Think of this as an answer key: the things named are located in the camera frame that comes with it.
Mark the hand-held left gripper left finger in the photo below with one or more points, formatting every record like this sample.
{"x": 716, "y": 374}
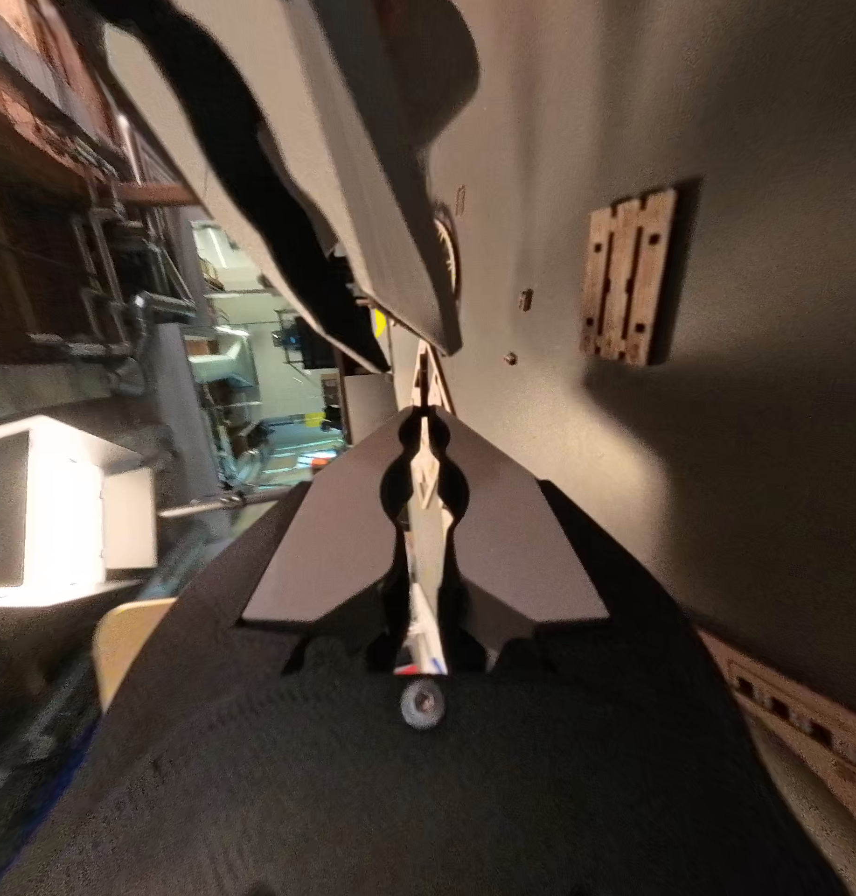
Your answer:
{"x": 316, "y": 553}

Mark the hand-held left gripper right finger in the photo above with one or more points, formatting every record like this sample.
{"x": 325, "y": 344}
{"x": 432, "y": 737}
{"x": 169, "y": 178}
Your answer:
{"x": 533, "y": 553}

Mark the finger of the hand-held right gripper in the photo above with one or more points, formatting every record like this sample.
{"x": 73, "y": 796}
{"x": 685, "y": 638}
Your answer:
{"x": 211, "y": 119}
{"x": 372, "y": 154}

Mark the wooden bicycle model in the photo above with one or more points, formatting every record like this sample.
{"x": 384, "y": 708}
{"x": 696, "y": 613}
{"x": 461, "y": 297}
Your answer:
{"x": 450, "y": 252}

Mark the rectangular wooden parts sheet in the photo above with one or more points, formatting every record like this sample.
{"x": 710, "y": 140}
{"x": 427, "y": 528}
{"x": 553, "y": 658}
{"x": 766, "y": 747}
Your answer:
{"x": 431, "y": 378}

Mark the large wooden parts sheet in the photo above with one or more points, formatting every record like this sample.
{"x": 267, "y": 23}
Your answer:
{"x": 784, "y": 686}

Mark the metal ceiling pipes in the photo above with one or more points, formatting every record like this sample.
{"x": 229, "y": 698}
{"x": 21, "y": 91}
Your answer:
{"x": 113, "y": 301}

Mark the pale beige board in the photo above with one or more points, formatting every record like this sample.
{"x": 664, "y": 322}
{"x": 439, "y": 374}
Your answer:
{"x": 123, "y": 644}

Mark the white ceiling light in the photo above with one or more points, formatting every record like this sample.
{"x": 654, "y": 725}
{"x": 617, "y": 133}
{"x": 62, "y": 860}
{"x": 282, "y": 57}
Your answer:
{"x": 64, "y": 511}

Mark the small slatted wooden panel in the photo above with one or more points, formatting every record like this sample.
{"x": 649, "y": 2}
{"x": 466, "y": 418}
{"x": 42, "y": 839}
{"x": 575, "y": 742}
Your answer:
{"x": 631, "y": 280}

